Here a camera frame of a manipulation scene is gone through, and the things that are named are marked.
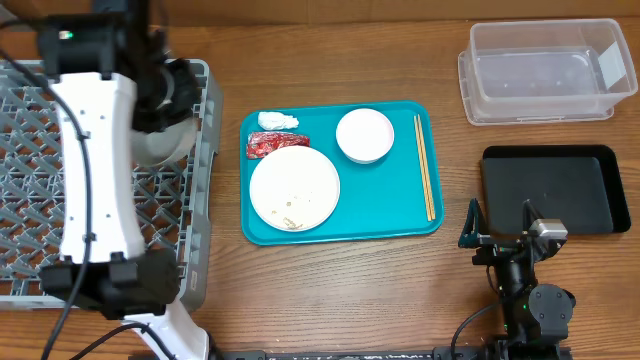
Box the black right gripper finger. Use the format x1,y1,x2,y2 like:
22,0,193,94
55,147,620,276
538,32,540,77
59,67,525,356
460,198,488,239
523,199,543,232

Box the grey bowl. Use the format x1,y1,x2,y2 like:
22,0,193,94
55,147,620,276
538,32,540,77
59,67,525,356
131,117,198,167

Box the grey plastic dish rack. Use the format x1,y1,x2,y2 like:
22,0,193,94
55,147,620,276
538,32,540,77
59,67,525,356
1,59,223,312

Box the white pink bowl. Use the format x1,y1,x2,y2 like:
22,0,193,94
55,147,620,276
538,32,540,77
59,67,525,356
336,108,395,164

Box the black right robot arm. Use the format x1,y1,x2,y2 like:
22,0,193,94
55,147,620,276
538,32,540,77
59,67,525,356
449,198,576,359

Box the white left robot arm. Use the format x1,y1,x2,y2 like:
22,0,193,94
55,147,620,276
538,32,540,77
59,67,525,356
37,1,216,359

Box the black plastic tray bin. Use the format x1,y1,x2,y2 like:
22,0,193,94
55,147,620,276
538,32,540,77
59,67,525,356
481,145,632,235

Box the left wooden chopstick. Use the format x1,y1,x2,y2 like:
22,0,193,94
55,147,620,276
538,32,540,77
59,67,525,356
414,114,433,222

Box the wooden chopstick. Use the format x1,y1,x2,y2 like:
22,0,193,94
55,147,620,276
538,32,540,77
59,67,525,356
415,114,436,221
414,114,433,222

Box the right wooden chopstick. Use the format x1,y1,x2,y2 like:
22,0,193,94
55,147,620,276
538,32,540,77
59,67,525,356
415,114,436,221

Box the teal plastic serving tray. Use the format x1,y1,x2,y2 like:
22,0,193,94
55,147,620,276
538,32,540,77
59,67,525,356
240,101,445,246

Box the crumpled white napkin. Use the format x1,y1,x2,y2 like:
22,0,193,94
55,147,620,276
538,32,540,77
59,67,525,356
258,111,299,131

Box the red snack wrapper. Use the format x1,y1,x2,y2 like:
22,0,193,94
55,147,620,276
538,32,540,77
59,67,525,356
246,131,310,159

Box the clear plastic bin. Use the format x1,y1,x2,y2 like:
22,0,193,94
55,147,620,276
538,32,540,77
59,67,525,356
458,18,639,126

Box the large white dirty plate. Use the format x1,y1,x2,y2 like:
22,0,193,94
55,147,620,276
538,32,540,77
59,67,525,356
249,146,341,232

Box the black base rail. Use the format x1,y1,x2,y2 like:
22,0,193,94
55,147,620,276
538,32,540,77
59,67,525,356
224,346,573,360

